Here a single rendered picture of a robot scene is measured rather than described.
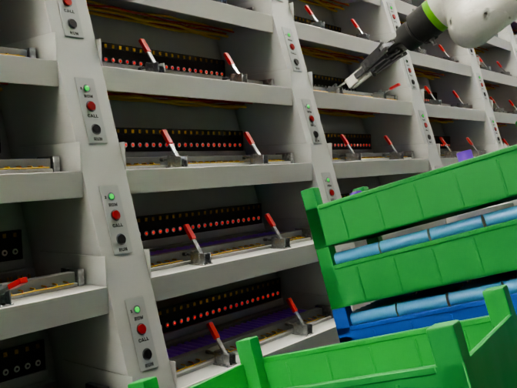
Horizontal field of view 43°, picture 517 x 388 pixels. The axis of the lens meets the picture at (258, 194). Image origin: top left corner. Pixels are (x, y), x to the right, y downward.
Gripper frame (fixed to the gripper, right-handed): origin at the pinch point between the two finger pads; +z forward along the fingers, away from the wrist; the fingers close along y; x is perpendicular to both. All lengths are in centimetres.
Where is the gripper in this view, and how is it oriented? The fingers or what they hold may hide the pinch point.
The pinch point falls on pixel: (358, 77)
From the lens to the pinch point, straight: 191.0
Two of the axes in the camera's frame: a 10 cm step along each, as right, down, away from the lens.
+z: -6.6, 5.0, 5.6
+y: 6.2, -0.6, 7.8
